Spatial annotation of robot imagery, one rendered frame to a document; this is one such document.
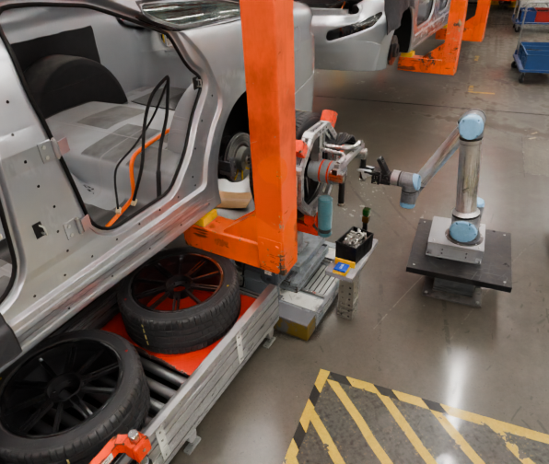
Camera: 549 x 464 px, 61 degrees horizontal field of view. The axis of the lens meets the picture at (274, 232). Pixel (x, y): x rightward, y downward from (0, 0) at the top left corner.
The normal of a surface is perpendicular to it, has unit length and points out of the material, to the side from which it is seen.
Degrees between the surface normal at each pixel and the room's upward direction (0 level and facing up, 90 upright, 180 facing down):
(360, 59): 105
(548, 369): 0
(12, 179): 87
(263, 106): 90
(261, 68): 90
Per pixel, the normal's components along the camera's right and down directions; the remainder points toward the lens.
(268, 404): -0.04, -0.83
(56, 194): 0.87, 0.22
